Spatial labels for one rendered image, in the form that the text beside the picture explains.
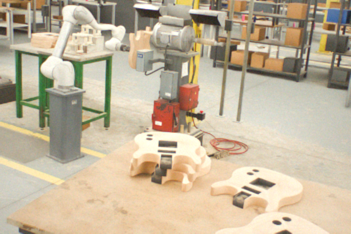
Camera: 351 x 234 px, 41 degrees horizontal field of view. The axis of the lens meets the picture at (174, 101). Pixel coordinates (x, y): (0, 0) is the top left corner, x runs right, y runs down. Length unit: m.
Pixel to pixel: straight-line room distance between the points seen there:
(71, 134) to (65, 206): 2.64
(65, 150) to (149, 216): 2.77
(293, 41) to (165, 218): 7.50
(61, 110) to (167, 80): 1.06
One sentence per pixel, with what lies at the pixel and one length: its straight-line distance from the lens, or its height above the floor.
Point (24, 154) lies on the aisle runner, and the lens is 4.99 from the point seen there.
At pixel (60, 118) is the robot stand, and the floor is 0.45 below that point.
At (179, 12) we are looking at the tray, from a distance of 4.78.
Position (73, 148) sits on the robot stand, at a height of 0.13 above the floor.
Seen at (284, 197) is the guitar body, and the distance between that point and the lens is 2.23.
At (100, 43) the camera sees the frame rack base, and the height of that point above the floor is 1.02.
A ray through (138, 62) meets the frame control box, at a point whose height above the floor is 1.01.
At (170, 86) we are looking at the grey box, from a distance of 4.60.
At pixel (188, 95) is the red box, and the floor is 0.72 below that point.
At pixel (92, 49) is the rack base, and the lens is 5.36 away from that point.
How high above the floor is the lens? 1.91
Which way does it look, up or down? 16 degrees down
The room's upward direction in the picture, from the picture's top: 4 degrees clockwise
